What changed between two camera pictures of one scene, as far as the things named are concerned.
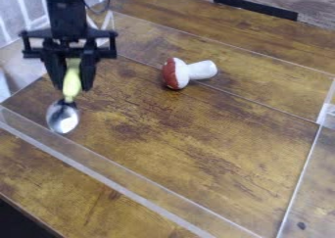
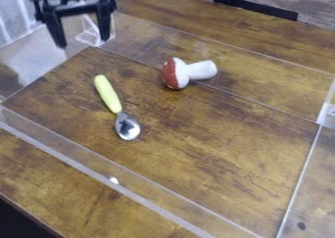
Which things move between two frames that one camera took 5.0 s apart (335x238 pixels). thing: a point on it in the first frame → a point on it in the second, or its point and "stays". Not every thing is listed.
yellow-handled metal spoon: [63, 115] → [126, 125]
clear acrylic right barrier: [310, 215] stays
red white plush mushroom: [177, 72] stays
